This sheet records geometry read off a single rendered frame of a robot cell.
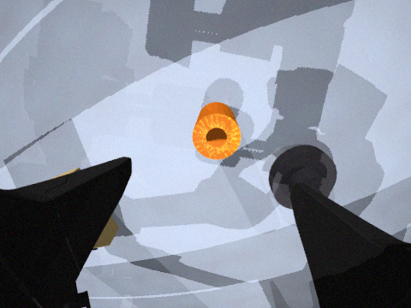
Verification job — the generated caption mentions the orange tapered knob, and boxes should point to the orange tapered knob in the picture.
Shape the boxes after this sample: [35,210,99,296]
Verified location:
[193,102,240,160]

